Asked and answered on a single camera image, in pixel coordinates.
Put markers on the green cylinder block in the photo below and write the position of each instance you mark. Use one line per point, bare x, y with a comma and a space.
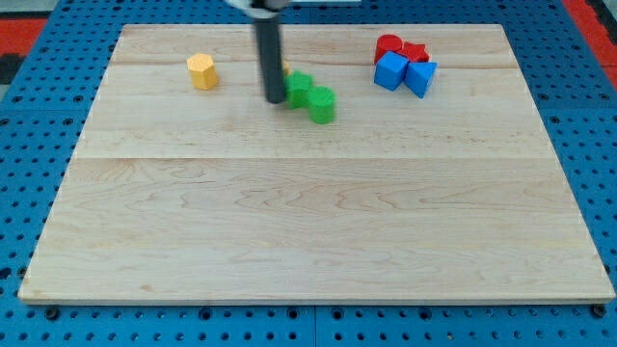
321, 104

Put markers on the blue cube block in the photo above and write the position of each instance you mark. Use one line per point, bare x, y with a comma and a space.
390, 71

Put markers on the green star block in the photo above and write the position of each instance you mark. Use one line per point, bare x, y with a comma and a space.
298, 85

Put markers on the wooden board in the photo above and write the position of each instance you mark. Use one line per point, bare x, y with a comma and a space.
186, 197

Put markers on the small yellow block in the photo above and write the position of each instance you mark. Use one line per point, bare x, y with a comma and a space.
286, 68

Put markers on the yellow hexagonal block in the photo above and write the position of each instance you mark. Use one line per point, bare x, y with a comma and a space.
202, 71

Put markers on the blue triangular block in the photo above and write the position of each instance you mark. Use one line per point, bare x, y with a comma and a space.
419, 76

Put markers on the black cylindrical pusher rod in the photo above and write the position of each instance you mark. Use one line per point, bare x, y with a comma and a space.
268, 39

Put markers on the red cylinder block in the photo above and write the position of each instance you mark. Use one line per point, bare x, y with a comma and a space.
386, 43

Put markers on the red star block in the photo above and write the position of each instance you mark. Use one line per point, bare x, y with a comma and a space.
414, 52

